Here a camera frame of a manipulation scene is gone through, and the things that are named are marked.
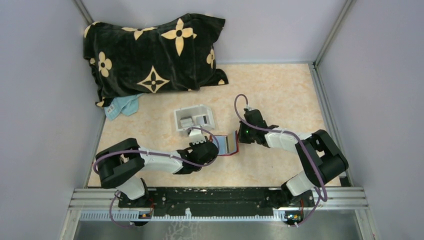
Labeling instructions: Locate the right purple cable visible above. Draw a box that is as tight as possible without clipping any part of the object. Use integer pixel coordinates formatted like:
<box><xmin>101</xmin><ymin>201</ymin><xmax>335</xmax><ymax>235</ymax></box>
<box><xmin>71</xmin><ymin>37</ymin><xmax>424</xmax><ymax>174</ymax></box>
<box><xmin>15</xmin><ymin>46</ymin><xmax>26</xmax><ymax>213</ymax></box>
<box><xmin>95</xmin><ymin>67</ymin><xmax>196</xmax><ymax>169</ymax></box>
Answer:
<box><xmin>233</xmin><ymin>94</ymin><xmax>329</xmax><ymax>227</ymax></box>

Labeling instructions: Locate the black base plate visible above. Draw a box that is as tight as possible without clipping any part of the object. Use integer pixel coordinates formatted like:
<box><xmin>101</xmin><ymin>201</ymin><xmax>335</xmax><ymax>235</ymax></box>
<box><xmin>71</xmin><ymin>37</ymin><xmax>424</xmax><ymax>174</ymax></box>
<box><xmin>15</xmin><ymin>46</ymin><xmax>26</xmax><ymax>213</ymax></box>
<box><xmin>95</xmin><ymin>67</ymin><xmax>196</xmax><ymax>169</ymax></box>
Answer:
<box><xmin>118</xmin><ymin>186</ymin><xmax>315</xmax><ymax>219</ymax></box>

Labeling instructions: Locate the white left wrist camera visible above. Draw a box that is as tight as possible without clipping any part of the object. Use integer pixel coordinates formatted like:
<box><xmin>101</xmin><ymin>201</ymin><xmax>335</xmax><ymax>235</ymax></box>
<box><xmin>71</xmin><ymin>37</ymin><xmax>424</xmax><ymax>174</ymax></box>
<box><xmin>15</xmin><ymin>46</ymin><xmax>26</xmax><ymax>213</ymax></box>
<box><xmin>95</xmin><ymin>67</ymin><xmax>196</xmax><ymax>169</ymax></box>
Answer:
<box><xmin>188</xmin><ymin>128</ymin><xmax>206</xmax><ymax>145</ymax></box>

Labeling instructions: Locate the aluminium front rail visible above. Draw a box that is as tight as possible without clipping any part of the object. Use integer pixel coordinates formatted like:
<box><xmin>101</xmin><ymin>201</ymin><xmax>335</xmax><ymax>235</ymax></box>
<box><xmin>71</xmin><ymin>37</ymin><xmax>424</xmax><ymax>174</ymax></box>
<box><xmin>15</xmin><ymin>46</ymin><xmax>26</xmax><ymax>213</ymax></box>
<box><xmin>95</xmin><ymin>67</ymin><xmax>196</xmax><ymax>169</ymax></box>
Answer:
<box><xmin>67</xmin><ymin>187</ymin><xmax>369</xmax><ymax>223</ymax></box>

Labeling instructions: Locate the black floral pillow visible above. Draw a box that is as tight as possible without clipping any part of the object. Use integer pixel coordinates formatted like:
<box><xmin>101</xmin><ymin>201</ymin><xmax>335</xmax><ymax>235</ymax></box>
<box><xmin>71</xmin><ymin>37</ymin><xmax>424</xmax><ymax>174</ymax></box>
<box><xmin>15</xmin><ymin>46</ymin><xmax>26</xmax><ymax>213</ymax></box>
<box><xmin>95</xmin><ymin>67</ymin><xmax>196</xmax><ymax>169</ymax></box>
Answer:
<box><xmin>83</xmin><ymin>13</ymin><xmax>229</xmax><ymax>108</ymax></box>

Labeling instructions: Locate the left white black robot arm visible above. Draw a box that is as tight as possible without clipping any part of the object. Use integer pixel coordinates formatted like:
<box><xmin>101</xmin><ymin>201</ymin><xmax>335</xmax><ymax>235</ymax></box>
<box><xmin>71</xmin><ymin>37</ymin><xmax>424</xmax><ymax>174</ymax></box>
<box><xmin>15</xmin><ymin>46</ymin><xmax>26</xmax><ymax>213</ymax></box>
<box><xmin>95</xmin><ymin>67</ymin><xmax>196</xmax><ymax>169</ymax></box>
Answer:
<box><xmin>93</xmin><ymin>138</ymin><xmax>220</xmax><ymax>207</ymax></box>

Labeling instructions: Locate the light blue cloth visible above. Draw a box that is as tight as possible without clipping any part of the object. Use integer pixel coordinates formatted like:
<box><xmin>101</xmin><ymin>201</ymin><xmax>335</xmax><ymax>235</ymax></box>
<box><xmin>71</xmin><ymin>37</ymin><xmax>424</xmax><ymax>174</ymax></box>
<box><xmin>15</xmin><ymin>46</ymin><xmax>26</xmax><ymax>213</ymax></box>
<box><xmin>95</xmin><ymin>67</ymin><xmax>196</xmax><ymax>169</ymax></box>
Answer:
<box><xmin>104</xmin><ymin>93</ymin><xmax>143</xmax><ymax>121</ymax></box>

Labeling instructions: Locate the grey single card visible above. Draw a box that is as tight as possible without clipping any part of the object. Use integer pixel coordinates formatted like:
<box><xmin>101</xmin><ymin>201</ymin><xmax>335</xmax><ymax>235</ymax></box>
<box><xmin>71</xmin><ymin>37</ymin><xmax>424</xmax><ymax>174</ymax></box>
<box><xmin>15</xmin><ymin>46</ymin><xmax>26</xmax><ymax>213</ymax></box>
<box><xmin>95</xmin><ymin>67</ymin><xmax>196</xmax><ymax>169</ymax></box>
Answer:
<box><xmin>196</xmin><ymin>115</ymin><xmax>210</xmax><ymax>126</ymax></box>

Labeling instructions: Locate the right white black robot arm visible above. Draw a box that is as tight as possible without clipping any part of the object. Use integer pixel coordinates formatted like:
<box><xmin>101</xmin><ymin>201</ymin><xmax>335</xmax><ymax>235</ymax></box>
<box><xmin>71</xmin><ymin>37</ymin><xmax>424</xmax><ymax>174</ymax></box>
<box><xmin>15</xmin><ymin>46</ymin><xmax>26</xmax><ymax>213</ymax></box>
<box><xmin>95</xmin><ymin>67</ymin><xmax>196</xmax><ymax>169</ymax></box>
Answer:
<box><xmin>238</xmin><ymin>108</ymin><xmax>349</xmax><ymax>206</ymax></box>

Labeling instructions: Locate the grey card stack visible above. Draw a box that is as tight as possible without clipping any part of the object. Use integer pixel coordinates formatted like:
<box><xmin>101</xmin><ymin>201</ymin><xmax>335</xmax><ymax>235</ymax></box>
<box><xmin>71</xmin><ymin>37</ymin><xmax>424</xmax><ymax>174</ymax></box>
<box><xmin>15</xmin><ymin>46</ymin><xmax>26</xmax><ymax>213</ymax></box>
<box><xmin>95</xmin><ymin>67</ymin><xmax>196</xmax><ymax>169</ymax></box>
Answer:
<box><xmin>179</xmin><ymin>116</ymin><xmax>194</xmax><ymax>129</ymax></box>

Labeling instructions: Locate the white plastic card box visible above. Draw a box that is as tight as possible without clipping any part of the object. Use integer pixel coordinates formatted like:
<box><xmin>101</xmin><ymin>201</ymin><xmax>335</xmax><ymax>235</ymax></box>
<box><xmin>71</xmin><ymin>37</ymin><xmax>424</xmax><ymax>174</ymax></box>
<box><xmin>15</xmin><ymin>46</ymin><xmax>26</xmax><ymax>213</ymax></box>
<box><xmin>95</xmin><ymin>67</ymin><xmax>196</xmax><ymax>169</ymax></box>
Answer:
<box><xmin>173</xmin><ymin>104</ymin><xmax>216</xmax><ymax>135</ymax></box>

